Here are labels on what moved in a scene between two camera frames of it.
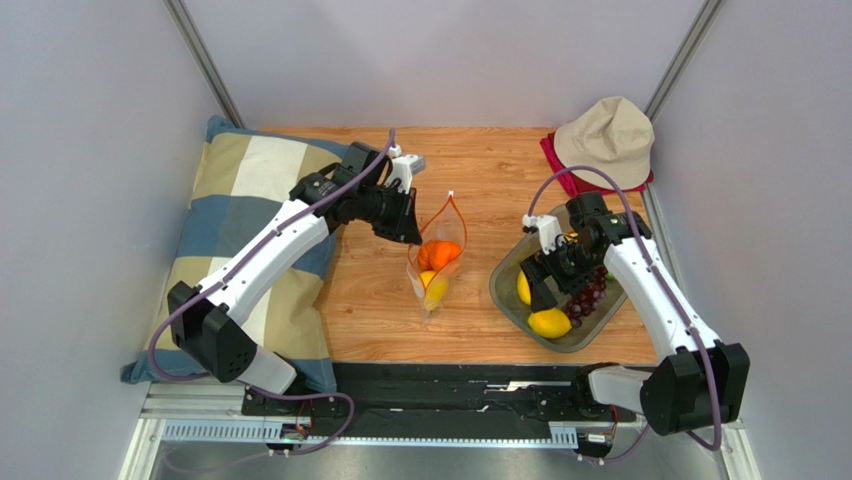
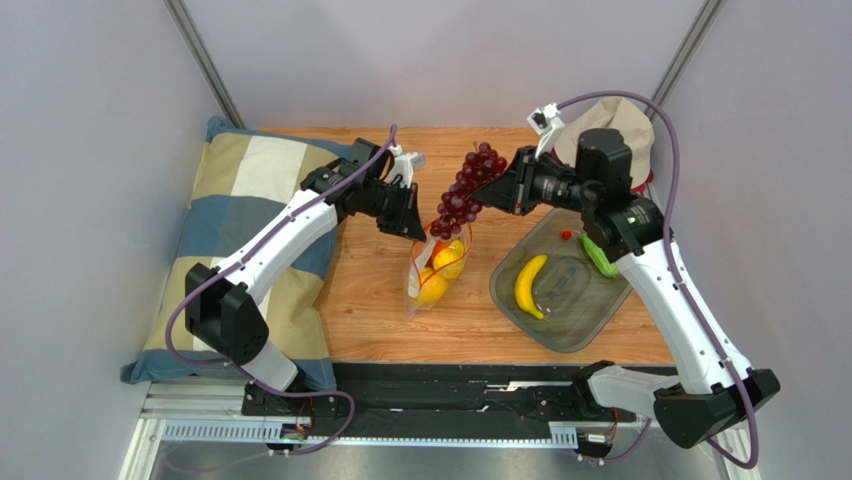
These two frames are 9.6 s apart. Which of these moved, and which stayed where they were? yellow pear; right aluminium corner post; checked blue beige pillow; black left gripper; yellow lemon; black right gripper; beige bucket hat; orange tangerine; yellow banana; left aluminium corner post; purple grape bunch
Moved: yellow pear; purple grape bunch; black right gripper; yellow lemon
Stayed: orange tangerine; left aluminium corner post; right aluminium corner post; black left gripper; beige bucket hat; yellow banana; checked blue beige pillow
